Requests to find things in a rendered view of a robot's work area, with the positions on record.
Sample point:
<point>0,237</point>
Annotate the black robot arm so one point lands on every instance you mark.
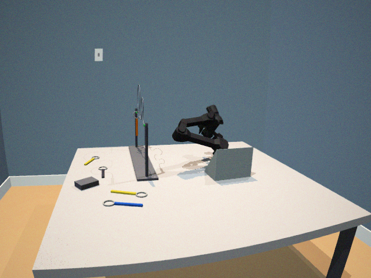
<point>182,134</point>

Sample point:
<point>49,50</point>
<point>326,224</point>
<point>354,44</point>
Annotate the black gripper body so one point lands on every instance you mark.
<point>215,134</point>

